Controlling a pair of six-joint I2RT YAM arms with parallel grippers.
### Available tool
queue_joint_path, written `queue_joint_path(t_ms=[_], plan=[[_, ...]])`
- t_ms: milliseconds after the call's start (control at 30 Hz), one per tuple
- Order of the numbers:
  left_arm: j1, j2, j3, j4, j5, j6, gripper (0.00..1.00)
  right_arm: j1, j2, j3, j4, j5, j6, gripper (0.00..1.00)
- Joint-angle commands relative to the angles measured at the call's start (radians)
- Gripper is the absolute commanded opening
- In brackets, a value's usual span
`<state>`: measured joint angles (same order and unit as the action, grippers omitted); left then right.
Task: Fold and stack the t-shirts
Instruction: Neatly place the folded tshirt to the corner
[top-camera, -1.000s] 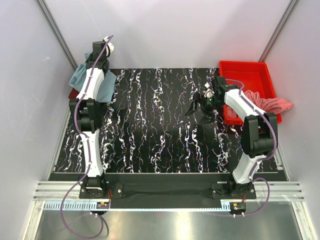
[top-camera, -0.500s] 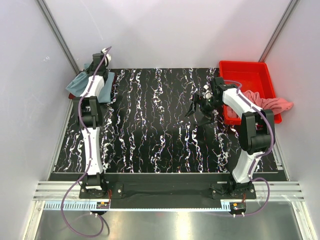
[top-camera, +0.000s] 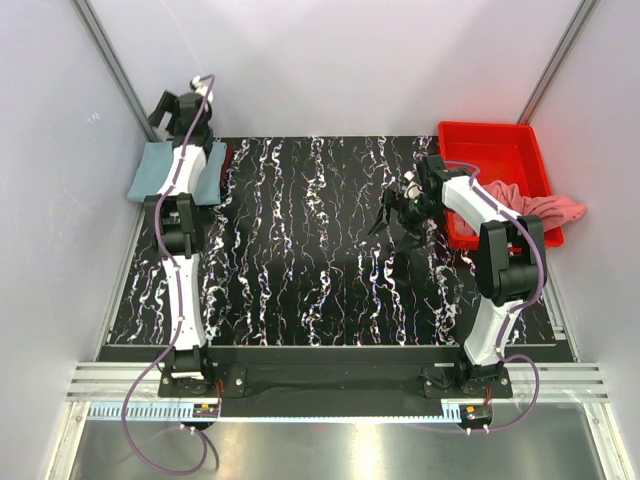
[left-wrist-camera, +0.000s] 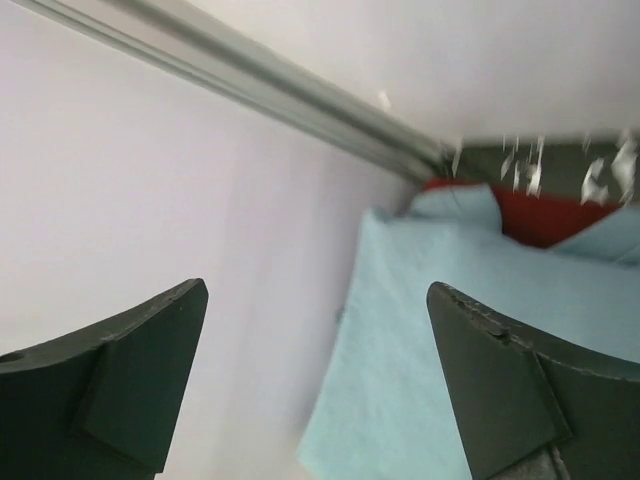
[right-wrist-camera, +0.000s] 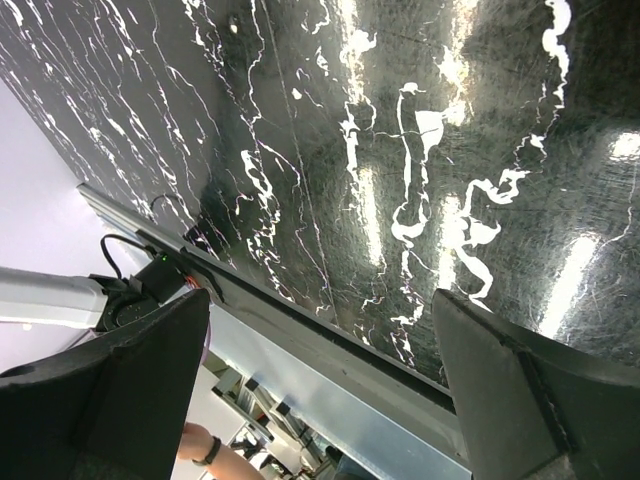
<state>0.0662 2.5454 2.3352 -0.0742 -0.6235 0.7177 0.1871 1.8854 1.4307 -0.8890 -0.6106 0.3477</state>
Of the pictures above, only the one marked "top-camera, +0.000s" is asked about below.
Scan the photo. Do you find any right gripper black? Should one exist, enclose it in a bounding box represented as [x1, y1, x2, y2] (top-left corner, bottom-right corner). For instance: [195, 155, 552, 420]
[367, 189, 446, 254]

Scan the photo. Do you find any blue-grey t-shirt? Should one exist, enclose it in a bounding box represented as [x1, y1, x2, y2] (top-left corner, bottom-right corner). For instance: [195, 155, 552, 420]
[127, 142, 226, 206]

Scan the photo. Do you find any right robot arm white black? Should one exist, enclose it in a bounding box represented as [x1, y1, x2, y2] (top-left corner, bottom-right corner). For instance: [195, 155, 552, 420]
[369, 155, 547, 397]

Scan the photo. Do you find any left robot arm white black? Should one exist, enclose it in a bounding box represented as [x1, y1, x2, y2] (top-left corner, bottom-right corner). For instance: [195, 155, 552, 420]
[143, 91, 216, 397]

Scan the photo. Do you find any folded dark red t-shirt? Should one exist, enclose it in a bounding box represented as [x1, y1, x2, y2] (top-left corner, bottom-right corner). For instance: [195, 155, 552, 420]
[219, 143, 234, 200]

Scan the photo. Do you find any red plastic bin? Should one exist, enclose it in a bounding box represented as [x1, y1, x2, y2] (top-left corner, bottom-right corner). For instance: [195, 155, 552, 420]
[437, 121, 566, 251]

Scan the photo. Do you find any pink t-shirt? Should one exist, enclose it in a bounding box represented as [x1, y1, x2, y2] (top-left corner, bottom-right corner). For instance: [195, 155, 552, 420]
[483, 180, 587, 232]

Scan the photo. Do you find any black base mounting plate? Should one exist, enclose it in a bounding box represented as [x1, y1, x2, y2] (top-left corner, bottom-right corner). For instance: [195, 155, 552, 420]
[154, 344, 514, 401]

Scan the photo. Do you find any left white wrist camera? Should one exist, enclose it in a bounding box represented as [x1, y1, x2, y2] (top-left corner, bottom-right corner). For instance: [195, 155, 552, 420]
[190, 74, 216, 113]

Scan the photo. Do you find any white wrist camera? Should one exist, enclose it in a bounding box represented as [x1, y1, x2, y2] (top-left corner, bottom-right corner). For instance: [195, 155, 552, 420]
[401, 171, 423, 200]
[190, 74, 216, 113]

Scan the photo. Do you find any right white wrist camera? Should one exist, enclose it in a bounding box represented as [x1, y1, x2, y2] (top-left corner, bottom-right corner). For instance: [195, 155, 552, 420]
[401, 171, 423, 200]

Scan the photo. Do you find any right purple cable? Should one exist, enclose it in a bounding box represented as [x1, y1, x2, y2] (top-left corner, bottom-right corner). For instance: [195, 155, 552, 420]
[404, 160, 546, 434]

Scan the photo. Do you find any purple cable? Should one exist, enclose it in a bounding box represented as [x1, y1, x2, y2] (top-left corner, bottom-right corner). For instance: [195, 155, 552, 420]
[119, 74, 221, 476]
[404, 160, 546, 434]

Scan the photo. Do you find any left aluminium corner post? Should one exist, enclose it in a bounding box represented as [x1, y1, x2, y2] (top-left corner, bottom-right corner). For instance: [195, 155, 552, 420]
[70, 0, 160, 142]

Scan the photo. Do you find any aluminium corner post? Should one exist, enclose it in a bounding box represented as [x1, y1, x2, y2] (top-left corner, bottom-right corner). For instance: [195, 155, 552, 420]
[516, 0, 601, 125]
[70, 0, 160, 142]

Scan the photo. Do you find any aluminium frame rail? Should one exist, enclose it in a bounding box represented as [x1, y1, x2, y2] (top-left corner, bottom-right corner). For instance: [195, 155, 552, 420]
[66, 362, 608, 402]

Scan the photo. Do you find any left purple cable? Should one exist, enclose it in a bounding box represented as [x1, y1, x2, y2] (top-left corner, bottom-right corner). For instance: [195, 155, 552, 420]
[119, 74, 221, 476]

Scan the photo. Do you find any right aluminium corner post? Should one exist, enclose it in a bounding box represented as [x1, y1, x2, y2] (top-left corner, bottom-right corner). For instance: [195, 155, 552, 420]
[516, 0, 601, 125]

